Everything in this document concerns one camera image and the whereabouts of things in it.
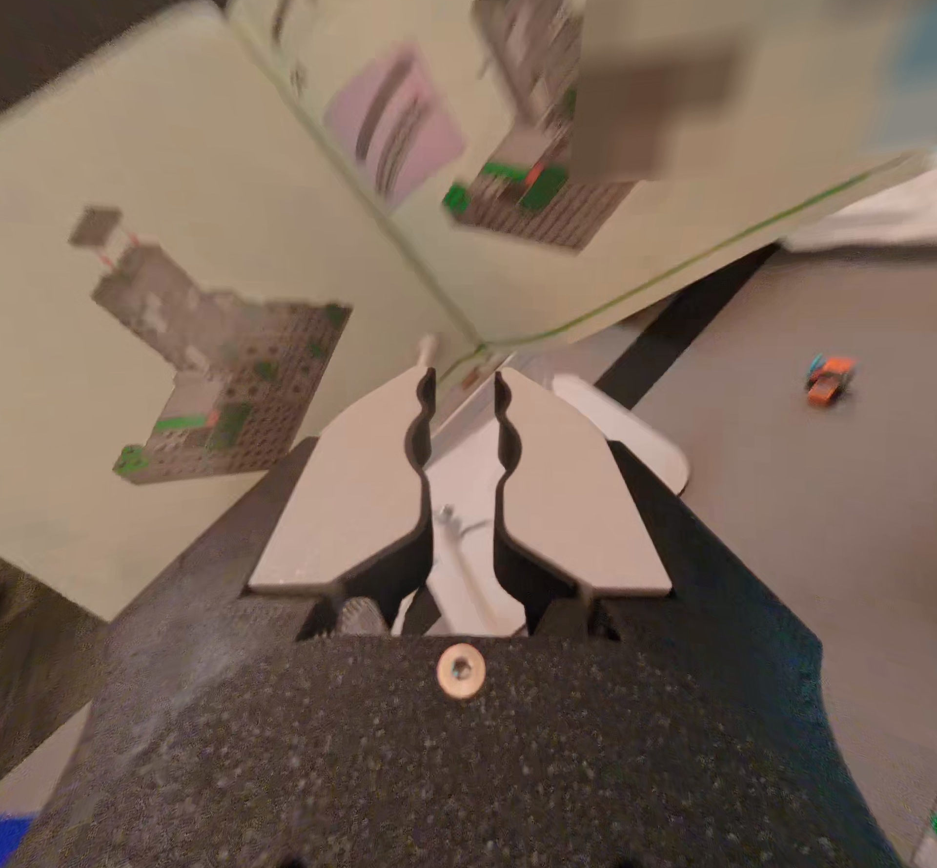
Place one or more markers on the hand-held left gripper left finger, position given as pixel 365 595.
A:
pixel 351 494

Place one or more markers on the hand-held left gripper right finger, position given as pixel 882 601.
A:
pixel 578 502

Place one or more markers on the toy brick instruction booklet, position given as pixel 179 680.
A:
pixel 146 150

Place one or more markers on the white metal stand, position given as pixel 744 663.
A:
pixel 629 436

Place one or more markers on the black tape strip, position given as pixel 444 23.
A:
pixel 681 326

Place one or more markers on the orange and blue toy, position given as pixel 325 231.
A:
pixel 831 381

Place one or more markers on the white printed paper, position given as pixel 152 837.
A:
pixel 864 216

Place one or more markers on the blue object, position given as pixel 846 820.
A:
pixel 14 842

